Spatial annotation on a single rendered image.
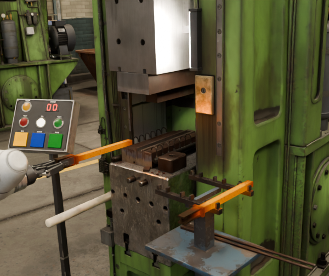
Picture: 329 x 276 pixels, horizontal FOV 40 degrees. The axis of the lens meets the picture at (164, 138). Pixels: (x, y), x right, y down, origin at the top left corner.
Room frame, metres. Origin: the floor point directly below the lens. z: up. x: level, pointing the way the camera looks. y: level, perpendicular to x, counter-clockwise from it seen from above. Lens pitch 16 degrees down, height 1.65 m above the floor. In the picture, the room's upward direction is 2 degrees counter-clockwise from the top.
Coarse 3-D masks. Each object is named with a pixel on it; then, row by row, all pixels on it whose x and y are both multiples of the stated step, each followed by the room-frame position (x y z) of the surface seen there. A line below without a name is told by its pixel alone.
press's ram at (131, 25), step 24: (120, 0) 2.14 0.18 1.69; (144, 0) 2.04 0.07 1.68; (168, 0) 2.08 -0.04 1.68; (192, 0) 2.22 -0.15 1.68; (120, 24) 2.14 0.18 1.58; (144, 24) 2.05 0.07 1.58; (168, 24) 2.08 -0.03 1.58; (120, 48) 2.15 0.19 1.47; (144, 48) 2.05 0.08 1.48; (168, 48) 2.08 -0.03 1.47; (144, 72) 2.07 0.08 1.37
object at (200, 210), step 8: (240, 184) 1.67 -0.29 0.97; (248, 184) 1.67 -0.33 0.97; (224, 192) 1.60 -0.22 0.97; (232, 192) 1.59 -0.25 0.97; (240, 192) 1.63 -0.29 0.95; (208, 200) 1.53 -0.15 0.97; (216, 200) 1.52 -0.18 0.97; (224, 200) 1.56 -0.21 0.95; (192, 208) 1.46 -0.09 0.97; (200, 208) 1.45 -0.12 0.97; (208, 208) 1.49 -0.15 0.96; (184, 216) 1.39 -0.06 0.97; (192, 216) 1.43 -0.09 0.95; (200, 216) 1.45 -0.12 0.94; (184, 224) 1.39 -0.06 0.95
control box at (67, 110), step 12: (36, 108) 2.37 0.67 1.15; (48, 108) 2.35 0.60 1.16; (60, 108) 2.34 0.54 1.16; (72, 108) 2.32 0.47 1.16; (36, 120) 2.34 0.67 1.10; (48, 120) 2.32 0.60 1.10; (72, 120) 2.30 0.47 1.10; (12, 132) 2.34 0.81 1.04; (24, 132) 2.32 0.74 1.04; (36, 132) 2.30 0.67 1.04; (48, 132) 2.29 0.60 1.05; (60, 132) 2.27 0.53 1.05; (72, 132) 2.29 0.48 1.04; (12, 144) 2.30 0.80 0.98; (72, 144) 2.28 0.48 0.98
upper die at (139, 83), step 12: (120, 72) 2.15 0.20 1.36; (168, 72) 2.15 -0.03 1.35; (180, 72) 2.22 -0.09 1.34; (192, 72) 2.30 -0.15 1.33; (120, 84) 2.16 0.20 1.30; (132, 84) 2.10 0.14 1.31; (144, 84) 2.06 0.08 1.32; (156, 84) 2.08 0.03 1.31; (168, 84) 2.15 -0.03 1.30; (180, 84) 2.22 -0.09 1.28
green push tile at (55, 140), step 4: (52, 136) 2.26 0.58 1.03; (56, 136) 2.26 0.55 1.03; (60, 136) 2.25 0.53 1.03; (52, 140) 2.25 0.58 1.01; (56, 140) 2.24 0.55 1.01; (60, 140) 2.24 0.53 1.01; (48, 144) 2.24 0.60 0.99; (52, 144) 2.24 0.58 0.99; (56, 144) 2.23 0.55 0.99; (60, 144) 2.23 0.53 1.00
